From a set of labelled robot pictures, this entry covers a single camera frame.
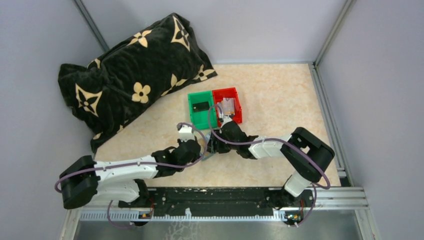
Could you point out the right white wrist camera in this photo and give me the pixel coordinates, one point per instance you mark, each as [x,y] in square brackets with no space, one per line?
[224,120]

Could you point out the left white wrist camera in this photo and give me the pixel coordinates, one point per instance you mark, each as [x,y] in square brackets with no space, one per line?
[186,133]

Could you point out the black floral pillow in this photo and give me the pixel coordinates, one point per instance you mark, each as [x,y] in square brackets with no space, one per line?
[117,87]

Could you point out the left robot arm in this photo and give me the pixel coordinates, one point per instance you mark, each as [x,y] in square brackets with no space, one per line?
[88,182]

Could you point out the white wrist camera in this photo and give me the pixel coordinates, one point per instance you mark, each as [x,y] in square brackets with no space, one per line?
[224,120]
[186,133]

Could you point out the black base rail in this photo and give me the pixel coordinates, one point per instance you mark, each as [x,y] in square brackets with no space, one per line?
[218,202]

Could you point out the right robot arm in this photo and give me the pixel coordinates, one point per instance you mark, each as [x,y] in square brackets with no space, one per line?
[308,155]

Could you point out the stack of cards in red bin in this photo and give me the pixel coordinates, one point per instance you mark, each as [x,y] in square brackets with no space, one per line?
[226,107]

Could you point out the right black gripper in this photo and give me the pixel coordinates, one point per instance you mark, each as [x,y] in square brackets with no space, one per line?
[217,147]

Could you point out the sage green card holder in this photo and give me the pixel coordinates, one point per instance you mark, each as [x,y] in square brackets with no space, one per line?
[208,152]

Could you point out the red plastic bin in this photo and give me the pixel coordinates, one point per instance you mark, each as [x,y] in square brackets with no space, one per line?
[219,94]

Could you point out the green plastic bin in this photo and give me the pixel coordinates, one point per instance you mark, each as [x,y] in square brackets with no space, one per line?
[200,119]

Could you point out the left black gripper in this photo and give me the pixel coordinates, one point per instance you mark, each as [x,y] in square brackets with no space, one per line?
[197,156]

